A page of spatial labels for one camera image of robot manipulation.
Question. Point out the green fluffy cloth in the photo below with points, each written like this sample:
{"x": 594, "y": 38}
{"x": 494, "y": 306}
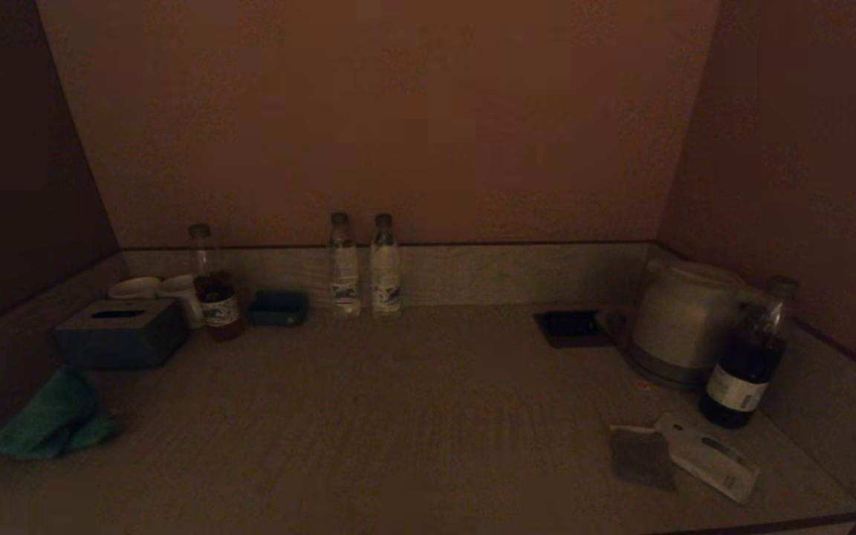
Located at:
{"x": 53, "y": 420}

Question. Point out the clear water bottle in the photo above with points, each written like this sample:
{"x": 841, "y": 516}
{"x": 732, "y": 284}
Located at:
{"x": 386, "y": 275}
{"x": 345, "y": 275}

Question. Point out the small blue tray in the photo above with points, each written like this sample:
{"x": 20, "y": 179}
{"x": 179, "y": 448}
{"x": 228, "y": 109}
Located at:
{"x": 278, "y": 310}

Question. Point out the black recessed socket panel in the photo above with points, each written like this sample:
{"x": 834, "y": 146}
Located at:
{"x": 573, "y": 328}

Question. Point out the amber tea bottle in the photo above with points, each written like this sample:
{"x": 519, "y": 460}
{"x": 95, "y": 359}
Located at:
{"x": 218, "y": 305}

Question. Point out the white ceramic cup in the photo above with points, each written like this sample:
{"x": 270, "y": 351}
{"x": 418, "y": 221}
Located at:
{"x": 184, "y": 297}

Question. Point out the small red tea tag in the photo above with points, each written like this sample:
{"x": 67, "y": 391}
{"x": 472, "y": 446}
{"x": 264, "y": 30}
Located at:
{"x": 645, "y": 385}

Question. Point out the grey kettle base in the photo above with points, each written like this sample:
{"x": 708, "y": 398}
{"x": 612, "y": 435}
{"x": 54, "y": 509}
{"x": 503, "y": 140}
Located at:
{"x": 655, "y": 370}

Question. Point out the white electric kettle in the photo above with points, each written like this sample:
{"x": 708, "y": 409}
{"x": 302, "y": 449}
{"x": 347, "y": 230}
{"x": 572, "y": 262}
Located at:
{"x": 681, "y": 316}

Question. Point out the grey tea bag sachet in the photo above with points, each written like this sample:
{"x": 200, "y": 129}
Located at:
{"x": 641, "y": 461}

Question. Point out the white saucer dish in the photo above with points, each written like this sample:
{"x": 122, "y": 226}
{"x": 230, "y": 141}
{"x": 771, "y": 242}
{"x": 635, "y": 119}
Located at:
{"x": 133, "y": 288}

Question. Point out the grey tissue box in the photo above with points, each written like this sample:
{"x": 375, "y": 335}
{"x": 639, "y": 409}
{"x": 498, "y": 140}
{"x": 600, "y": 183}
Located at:
{"x": 120, "y": 338}

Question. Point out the dark cola bottle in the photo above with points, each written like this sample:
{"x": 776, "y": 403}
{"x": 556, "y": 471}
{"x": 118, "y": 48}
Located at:
{"x": 744, "y": 371}

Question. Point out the white paper sachet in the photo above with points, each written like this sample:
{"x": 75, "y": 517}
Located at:
{"x": 718, "y": 461}

